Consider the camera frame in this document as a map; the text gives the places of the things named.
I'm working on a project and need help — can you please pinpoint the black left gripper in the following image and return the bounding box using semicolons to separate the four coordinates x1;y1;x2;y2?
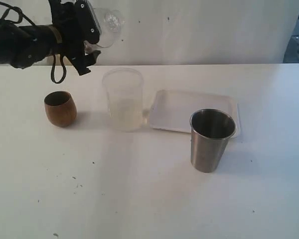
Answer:
49;0;101;76

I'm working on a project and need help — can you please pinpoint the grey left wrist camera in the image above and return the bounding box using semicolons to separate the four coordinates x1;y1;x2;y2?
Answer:
74;0;102;44

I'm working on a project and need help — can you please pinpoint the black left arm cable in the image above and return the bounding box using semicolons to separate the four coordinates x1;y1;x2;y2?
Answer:
0;0;67;84

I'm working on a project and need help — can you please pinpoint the stainless steel cup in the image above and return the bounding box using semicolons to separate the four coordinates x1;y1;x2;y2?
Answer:
190;109;236;173

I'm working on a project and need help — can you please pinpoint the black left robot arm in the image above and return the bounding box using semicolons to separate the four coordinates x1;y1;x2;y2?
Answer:
0;0;101;83

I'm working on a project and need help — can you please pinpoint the translucent plastic beaker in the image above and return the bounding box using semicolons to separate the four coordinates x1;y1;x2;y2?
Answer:
102;68;144;131

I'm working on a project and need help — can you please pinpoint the clear plastic shaker lid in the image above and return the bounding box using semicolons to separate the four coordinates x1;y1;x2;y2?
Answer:
94;8;125;48

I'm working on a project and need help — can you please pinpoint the white rectangular tray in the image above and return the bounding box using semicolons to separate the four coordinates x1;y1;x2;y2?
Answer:
148;90;241;137

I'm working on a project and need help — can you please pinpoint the brown wooden cup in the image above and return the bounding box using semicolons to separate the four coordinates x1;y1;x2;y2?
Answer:
44;91;77;127

